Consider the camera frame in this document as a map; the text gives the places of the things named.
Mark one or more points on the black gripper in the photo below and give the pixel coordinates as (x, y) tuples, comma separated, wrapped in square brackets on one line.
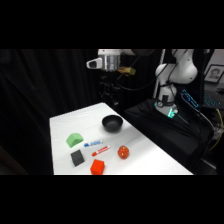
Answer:
[(108, 85)]

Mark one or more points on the red ball with yellow dots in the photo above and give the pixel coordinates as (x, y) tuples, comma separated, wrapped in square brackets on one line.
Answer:
[(123, 152)]

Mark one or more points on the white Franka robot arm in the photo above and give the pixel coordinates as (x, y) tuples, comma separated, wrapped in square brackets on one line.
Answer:
[(176, 68)]

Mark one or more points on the black bowl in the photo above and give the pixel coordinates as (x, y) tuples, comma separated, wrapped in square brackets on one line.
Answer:
[(112, 123)]

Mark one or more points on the blue white marker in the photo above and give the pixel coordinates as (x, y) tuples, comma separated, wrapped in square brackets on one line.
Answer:
[(93, 143)]

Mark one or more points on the red white marker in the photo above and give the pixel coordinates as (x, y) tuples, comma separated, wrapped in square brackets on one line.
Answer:
[(101, 151)]

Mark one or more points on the green arched block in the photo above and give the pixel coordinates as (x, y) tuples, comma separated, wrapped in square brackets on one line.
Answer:
[(74, 140)]

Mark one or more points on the black robot stand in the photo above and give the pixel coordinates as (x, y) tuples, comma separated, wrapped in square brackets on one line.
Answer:
[(160, 130)]

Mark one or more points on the green status light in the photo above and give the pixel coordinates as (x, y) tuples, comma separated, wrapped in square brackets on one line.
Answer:
[(171, 113)]

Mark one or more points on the black cube block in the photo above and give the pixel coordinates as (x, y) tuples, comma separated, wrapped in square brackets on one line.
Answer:
[(77, 157)]

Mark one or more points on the red cube block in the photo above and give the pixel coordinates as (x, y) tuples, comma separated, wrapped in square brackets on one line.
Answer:
[(97, 167)]

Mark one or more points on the blue-lit black device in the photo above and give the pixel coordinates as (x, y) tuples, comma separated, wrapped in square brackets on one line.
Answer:
[(190, 98)]

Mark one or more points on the blue-lit keyboard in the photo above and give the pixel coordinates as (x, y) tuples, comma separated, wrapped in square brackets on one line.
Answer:
[(213, 100)]

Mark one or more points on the framed portrait picture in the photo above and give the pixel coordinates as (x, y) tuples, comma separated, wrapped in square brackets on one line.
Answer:
[(214, 73)]

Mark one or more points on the yellow wrist mount piece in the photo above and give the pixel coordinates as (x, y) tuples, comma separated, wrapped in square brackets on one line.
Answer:
[(127, 70)]

